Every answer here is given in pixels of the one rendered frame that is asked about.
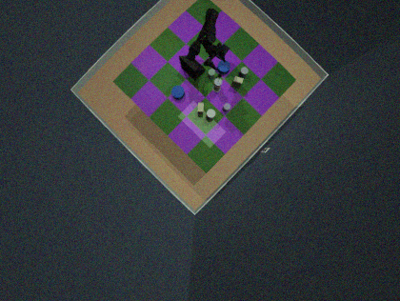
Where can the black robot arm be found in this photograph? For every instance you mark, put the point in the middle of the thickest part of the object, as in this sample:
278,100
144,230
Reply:
209,30

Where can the olive green block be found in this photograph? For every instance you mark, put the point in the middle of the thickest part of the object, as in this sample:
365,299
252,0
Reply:
237,81
200,107

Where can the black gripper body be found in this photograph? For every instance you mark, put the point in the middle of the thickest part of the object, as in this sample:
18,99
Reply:
208,61

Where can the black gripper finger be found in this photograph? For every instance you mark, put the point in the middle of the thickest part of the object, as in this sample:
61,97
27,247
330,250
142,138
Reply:
212,65
222,56

